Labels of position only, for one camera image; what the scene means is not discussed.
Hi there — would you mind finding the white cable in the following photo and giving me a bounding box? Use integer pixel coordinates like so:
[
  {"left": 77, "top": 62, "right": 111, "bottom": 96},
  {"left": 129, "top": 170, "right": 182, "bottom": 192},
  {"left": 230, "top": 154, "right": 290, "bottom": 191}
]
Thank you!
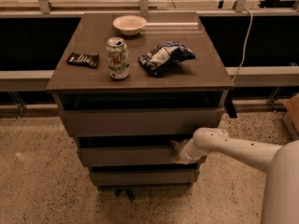
[{"left": 231, "top": 7, "right": 254, "bottom": 82}]

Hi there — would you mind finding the metal railing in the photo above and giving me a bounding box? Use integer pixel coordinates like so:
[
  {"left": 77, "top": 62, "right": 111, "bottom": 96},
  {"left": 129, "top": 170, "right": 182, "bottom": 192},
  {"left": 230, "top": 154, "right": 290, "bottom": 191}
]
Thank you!
[{"left": 0, "top": 3, "right": 299, "bottom": 91}]

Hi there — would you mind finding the white bowl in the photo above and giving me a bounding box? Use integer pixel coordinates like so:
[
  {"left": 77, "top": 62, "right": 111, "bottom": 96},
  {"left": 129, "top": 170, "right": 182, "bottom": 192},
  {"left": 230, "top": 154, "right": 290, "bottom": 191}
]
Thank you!
[{"left": 113, "top": 15, "right": 147, "bottom": 35}]

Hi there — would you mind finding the grey drawer cabinet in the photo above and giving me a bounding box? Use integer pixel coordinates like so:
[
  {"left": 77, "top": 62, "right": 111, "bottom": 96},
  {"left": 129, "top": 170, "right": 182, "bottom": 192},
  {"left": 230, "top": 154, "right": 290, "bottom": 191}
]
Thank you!
[{"left": 45, "top": 11, "right": 235, "bottom": 190}]

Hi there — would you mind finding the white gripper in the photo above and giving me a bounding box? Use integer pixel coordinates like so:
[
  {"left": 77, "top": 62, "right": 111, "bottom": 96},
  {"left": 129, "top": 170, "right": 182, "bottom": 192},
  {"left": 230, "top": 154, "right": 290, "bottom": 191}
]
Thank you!
[{"left": 170, "top": 139, "right": 207, "bottom": 164}]

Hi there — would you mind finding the cardboard box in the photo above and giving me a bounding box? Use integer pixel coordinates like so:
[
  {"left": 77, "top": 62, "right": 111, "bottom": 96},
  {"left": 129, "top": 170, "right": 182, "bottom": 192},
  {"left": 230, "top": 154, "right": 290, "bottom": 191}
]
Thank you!
[{"left": 283, "top": 93, "right": 299, "bottom": 140}]

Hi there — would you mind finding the black chocolate bar wrapper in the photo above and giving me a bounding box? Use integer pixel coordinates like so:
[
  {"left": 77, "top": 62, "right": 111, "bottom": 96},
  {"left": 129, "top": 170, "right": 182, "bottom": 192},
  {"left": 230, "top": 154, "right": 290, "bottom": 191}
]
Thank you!
[{"left": 66, "top": 52, "right": 99, "bottom": 68}]

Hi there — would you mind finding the crumpled chip bag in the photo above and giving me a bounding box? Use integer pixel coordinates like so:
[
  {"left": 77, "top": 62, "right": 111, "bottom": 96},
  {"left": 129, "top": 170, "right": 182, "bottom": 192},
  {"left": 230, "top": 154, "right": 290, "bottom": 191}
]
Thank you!
[{"left": 137, "top": 41, "right": 196, "bottom": 77}]

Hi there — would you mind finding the green soda can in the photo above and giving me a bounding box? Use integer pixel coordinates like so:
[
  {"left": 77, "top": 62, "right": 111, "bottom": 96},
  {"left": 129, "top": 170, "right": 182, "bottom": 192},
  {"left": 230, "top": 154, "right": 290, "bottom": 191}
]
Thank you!
[{"left": 106, "top": 37, "right": 129, "bottom": 79}]

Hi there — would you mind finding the grey drawer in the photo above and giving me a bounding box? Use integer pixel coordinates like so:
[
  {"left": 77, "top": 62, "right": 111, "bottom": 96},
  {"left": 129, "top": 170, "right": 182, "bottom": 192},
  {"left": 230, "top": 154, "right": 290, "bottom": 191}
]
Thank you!
[
  {"left": 61, "top": 107, "right": 224, "bottom": 137},
  {"left": 77, "top": 144, "right": 210, "bottom": 168},
  {"left": 90, "top": 169, "right": 199, "bottom": 187}
]

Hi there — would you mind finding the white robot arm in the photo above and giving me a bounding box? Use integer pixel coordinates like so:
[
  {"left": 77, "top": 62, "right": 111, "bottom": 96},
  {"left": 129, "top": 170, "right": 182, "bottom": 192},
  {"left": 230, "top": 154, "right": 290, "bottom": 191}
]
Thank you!
[{"left": 171, "top": 128, "right": 299, "bottom": 224}]

